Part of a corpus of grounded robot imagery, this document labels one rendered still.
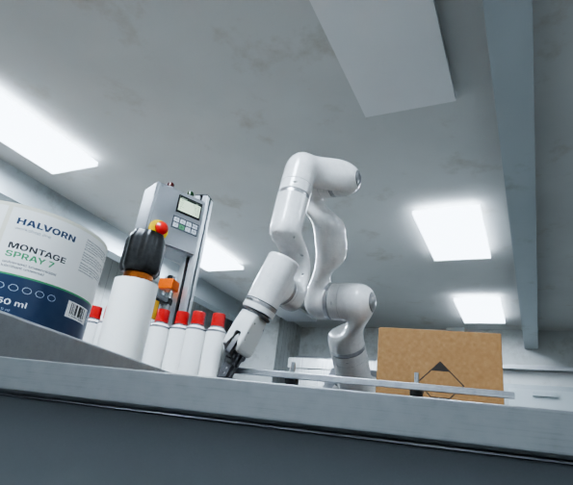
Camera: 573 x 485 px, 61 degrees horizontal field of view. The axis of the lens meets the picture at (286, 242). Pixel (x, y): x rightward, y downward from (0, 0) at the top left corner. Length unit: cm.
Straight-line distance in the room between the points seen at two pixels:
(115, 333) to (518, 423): 81
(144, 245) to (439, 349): 76
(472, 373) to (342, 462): 102
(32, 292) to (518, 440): 52
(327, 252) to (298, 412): 127
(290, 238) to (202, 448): 98
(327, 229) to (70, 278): 99
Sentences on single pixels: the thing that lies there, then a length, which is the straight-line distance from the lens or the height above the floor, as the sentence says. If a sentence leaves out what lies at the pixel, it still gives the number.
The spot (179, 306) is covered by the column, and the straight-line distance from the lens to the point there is 145.
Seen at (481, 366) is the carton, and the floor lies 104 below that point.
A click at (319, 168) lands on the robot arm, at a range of 142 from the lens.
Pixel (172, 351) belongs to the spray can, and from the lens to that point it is 126.
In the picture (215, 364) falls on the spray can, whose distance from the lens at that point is 121.
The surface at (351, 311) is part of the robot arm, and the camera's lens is 154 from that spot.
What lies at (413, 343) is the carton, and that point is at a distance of 132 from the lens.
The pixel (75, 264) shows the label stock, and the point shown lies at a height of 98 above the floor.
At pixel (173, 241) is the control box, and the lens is 146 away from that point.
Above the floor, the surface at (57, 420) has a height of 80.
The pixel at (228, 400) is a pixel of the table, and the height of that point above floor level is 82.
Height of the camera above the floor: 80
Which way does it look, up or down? 23 degrees up
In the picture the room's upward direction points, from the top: 8 degrees clockwise
